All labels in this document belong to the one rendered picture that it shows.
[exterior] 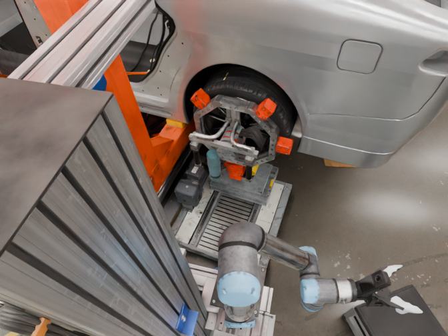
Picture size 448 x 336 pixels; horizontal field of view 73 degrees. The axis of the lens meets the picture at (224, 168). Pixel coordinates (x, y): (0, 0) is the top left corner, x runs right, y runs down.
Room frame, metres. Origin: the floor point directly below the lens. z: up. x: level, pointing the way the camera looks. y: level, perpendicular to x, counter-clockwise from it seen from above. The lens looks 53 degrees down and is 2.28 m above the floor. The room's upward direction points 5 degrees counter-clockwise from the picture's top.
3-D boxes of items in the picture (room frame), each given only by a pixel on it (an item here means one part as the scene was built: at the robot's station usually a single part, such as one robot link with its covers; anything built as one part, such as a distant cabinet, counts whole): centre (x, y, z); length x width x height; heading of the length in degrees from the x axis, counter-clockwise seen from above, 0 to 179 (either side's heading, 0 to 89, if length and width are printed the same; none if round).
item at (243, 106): (1.34, -0.09, 0.85); 0.54 x 0.07 x 0.54; 64
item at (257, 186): (1.49, -0.17, 0.32); 0.40 x 0.30 x 0.28; 64
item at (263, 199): (1.49, -0.17, 0.13); 0.50 x 0.36 x 0.10; 64
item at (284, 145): (1.20, -0.38, 0.85); 0.09 x 0.08 x 0.07; 64
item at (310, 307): (0.28, -0.28, 1.12); 0.11 x 0.08 x 0.11; 176
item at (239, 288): (0.28, -0.01, 1.19); 0.15 x 0.12 x 0.55; 176
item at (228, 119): (1.27, 0.05, 1.03); 0.19 x 0.18 x 0.11; 154
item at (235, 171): (1.37, -0.11, 0.48); 0.16 x 0.12 x 0.17; 154
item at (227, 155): (1.27, -0.06, 0.85); 0.21 x 0.14 x 0.14; 154
